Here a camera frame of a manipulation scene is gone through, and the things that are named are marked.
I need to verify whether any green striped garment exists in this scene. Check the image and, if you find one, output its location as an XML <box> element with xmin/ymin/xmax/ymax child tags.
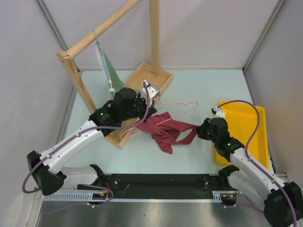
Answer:
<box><xmin>98</xmin><ymin>50</ymin><xmax>148</xmax><ymax>137</ymax></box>

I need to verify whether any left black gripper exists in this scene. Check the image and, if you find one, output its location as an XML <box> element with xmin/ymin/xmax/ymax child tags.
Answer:
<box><xmin>120</xmin><ymin>92</ymin><xmax>156</xmax><ymax>122</ymax></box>

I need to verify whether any red tank top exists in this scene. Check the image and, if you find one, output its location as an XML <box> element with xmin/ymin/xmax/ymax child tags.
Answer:
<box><xmin>137</xmin><ymin>112</ymin><xmax>198</xmax><ymax>154</ymax></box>

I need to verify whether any wooden clothes rack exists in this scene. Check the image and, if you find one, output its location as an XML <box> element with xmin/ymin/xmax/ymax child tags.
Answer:
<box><xmin>56</xmin><ymin>0</ymin><xmax>174</xmax><ymax>150</ymax></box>

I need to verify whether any blue hanger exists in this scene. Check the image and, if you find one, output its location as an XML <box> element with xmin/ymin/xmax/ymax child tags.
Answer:
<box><xmin>92</xmin><ymin>28</ymin><xmax>116</xmax><ymax>99</ymax></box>

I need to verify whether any yellow plastic tray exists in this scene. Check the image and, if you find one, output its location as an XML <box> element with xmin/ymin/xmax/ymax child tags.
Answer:
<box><xmin>221</xmin><ymin>103</ymin><xmax>270</xmax><ymax>169</ymax></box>

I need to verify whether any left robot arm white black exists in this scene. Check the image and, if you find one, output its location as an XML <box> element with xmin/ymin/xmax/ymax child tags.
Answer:
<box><xmin>27</xmin><ymin>85</ymin><xmax>160</xmax><ymax>196</ymax></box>

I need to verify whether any pink wire hanger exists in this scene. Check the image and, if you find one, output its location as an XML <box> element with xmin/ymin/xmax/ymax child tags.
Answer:
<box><xmin>120</xmin><ymin>82</ymin><xmax>199</xmax><ymax>141</ymax></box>

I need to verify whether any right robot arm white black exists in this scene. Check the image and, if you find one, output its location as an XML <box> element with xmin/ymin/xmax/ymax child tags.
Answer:
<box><xmin>197</xmin><ymin>118</ymin><xmax>303</xmax><ymax>227</ymax></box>

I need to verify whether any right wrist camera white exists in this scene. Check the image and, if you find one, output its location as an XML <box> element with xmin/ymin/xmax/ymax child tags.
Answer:
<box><xmin>211</xmin><ymin>106</ymin><xmax>225</xmax><ymax>118</ymax></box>

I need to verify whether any white cable duct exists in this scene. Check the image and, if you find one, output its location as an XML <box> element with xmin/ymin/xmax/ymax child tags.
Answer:
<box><xmin>43</xmin><ymin>192</ymin><xmax>222</xmax><ymax>203</ymax></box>

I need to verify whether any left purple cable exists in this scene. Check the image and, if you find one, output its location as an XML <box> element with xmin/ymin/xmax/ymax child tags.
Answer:
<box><xmin>22</xmin><ymin>80</ymin><xmax>151</xmax><ymax>204</ymax></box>

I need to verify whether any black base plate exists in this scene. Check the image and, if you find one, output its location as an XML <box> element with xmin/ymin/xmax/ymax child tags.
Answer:
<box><xmin>92</xmin><ymin>174</ymin><xmax>235</xmax><ymax>200</ymax></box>

